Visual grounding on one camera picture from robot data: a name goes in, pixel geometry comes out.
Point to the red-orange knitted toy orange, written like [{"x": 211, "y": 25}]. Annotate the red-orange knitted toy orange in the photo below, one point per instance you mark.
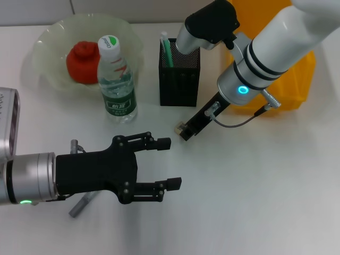
[{"x": 82, "y": 66}]

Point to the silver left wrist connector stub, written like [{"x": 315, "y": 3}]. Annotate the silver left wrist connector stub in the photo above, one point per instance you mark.
[{"x": 74, "y": 146}]

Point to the black mesh pen holder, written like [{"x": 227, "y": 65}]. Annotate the black mesh pen holder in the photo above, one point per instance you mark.
[{"x": 179, "y": 87}]

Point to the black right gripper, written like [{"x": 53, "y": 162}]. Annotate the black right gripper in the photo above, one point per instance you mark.
[{"x": 207, "y": 114}]

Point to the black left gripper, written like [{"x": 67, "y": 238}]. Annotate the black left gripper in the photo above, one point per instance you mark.
[{"x": 95, "y": 172}]

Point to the beige eraser with barcode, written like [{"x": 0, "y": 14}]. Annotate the beige eraser with barcode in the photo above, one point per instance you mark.
[{"x": 179, "y": 128}]

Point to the clear green-label water bottle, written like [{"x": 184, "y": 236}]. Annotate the clear green-label water bottle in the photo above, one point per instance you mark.
[{"x": 119, "y": 106}]

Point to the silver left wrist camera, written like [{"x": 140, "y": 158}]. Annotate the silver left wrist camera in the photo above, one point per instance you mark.
[{"x": 8, "y": 125}]

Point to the grey metallic pen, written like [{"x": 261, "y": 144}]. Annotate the grey metallic pen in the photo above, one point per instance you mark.
[{"x": 79, "y": 206}]

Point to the mint green pen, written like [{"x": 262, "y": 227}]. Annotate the mint green pen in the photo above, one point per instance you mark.
[{"x": 168, "y": 53}]

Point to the pale green glass fruit plate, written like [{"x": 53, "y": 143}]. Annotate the pale green glass fruit plate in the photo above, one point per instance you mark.
[{"x": 47, "y": 53}]

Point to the yellow plastic bin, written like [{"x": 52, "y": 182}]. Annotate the yellow plastic bin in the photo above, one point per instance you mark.
[{"x": 295, "y": 85}]

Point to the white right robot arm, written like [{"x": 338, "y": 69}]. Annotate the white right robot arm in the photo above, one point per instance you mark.
[{"x": 281, "y": 45}]

